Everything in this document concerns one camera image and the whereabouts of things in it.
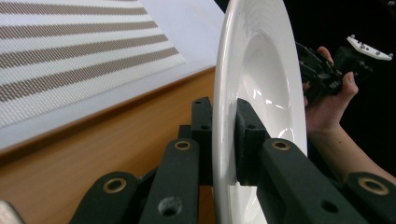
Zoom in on striped woven placemat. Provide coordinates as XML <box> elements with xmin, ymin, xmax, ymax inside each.
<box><xmin>0</xmin><ymin>0</ymin><xmax>187</xmax><ymax>129</ymax></box>

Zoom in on brown wooden tray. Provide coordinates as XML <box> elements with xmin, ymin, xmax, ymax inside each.
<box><xmin>0</xmin><ymin>66</ymin><xmax>218</xmax><ymax>224</ymax></box>

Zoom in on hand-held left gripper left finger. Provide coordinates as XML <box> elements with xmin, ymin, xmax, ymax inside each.
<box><xmin>178</xmin><ymin>96</ymin><xmax>215</xmax><ymax>187</ymax></box>

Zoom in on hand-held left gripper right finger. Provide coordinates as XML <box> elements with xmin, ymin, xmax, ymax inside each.
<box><xmin>234</xmin><ymin>97</ymin><xmax>272</xmax><ymax>188</ymax></box>

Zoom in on white deep plate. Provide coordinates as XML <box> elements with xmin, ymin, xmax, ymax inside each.
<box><xmin>212</xmin><ymin>0</ymin><xmax>308</xmax><ymax>224</ymax></box>

